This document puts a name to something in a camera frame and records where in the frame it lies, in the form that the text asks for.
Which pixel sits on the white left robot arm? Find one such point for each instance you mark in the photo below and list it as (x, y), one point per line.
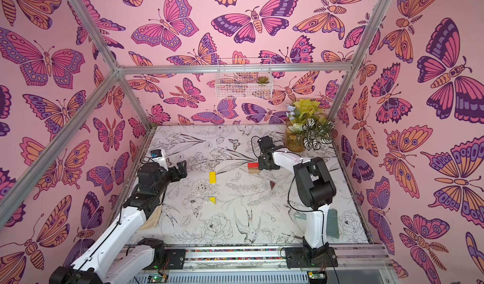
(117, 223)

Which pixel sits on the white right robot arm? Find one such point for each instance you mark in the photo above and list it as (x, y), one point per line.
(316, 191)

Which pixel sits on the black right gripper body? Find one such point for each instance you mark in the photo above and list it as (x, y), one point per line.
(265, 161)

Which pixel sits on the yellow rectangular block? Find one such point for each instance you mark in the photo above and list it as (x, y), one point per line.
(212, 178)

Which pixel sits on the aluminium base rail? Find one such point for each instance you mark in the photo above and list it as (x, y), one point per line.
(342, 263)

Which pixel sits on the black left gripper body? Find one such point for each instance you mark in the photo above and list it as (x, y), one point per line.
(172, 175)

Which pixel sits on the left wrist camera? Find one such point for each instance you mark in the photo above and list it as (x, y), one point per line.
(159, 156)

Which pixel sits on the small succulent in basket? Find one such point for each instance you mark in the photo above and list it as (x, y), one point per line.
(263, 80)

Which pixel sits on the potted plant in vase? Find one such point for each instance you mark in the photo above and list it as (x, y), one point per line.
(307, 126)

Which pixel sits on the brown wooden block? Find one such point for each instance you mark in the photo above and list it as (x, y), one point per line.
(254, 170)

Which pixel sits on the white wire basket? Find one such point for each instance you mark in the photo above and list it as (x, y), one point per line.
(238, 78)

